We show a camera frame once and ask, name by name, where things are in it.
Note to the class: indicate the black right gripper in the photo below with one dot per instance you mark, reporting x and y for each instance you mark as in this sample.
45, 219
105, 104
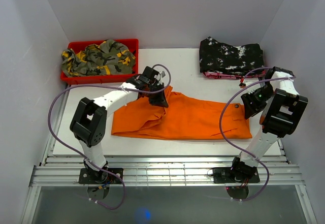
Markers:
250, 110

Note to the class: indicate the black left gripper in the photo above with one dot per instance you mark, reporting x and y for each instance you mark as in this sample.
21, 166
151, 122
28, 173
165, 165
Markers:
161, 100

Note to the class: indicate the orange trousers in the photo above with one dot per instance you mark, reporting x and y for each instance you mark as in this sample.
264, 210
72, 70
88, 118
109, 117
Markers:
185, 119

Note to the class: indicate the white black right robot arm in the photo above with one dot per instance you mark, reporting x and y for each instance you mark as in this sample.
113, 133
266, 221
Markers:
281, 108

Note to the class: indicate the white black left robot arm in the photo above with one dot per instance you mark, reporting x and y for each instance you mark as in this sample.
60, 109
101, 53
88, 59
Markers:
89, 121

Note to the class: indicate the pink folded trousers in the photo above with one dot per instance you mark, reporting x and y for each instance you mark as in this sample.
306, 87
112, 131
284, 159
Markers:
218, 75

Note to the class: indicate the black white patterned trousers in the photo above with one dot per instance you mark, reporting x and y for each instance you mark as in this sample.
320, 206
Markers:
218, 57

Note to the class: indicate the camouflage trousers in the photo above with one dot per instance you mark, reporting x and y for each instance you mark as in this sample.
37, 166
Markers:
110, 57

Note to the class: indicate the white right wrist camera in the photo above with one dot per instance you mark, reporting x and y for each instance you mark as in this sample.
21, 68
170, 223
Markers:
246, 84

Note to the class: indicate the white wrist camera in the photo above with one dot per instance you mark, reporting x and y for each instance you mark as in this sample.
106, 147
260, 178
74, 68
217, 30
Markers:
246, 84
161, 75

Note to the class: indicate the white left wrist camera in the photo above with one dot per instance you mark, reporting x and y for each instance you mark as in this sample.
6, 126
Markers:
161, 75

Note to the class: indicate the aluminium frame rail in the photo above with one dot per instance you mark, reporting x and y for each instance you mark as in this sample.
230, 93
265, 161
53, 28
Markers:
163, 171

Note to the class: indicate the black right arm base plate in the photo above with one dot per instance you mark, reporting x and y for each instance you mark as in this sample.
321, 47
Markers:
221, 175

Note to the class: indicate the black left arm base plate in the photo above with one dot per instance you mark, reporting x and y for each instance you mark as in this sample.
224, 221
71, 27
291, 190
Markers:
114, 175

